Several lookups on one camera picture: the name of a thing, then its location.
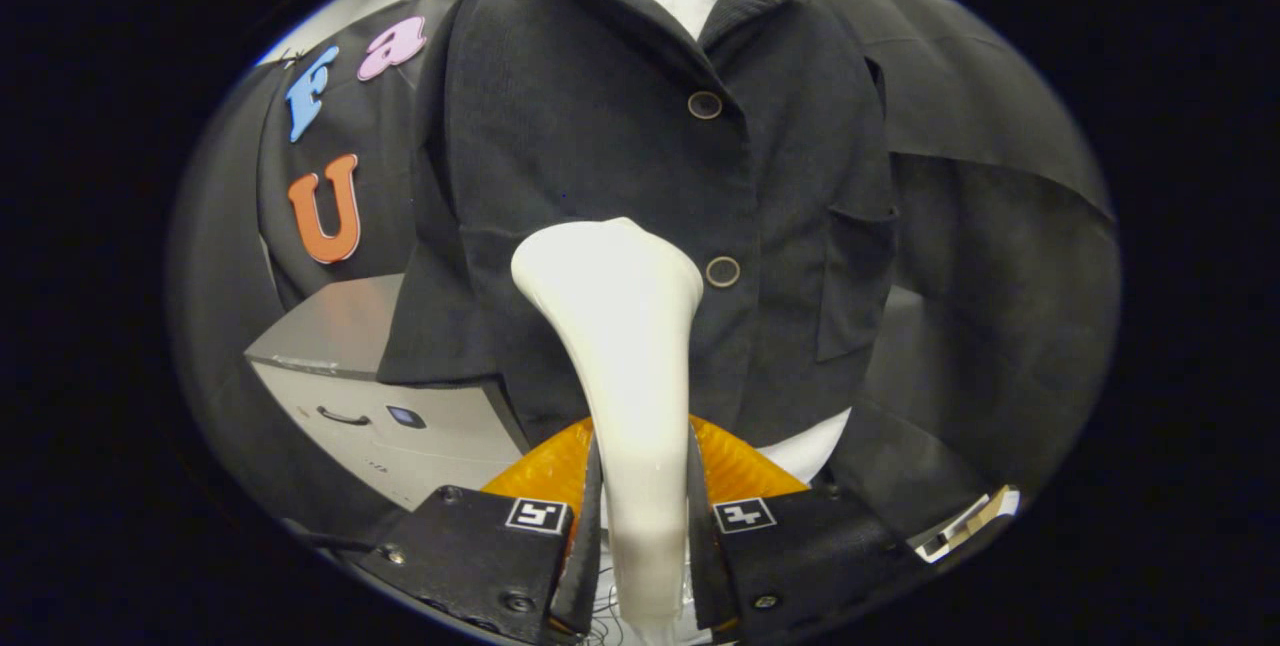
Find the white and tan box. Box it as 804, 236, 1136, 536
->
914, 485, 1022, 564

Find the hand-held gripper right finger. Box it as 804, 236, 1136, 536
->
687, 416, 931, 645

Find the black backdrop cloth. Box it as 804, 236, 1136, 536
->
165, 0, 1122, 549

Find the grey cabinet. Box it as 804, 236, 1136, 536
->
245, 273, 532, 513

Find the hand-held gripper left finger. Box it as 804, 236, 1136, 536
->
358, 419, 605, 645

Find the black jacket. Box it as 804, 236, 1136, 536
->
378, 0, 900, 449

